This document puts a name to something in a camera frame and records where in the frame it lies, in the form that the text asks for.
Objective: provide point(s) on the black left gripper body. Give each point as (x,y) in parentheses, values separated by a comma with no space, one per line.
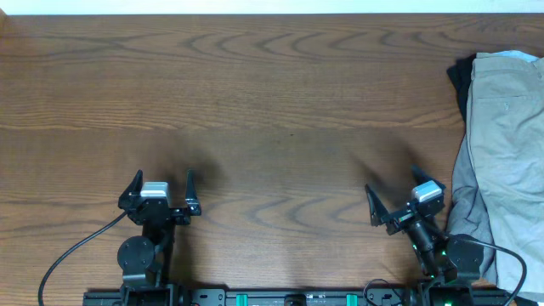
(157,211)

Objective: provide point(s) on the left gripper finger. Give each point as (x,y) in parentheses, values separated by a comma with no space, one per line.
(191,198)
(131,194)

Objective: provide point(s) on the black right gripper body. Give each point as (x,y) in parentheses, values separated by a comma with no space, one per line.
(399,219)

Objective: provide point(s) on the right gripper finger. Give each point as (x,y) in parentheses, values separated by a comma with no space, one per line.
(421,177)
(378,212)

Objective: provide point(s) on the khaki green shorts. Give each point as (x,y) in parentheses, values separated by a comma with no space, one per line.
(505,144)

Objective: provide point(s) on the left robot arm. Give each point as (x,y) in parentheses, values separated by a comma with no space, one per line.
(145,259)

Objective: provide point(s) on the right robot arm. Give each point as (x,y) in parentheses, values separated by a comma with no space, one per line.
(451,264)

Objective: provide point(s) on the grey shorts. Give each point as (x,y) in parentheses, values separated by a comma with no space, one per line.
(468,214)

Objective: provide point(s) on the black garment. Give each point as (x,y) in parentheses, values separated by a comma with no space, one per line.
(460,75)

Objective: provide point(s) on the light blue garment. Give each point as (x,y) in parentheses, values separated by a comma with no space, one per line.
(518,55)

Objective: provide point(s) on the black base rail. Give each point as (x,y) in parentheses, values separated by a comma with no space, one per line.
(220,297)

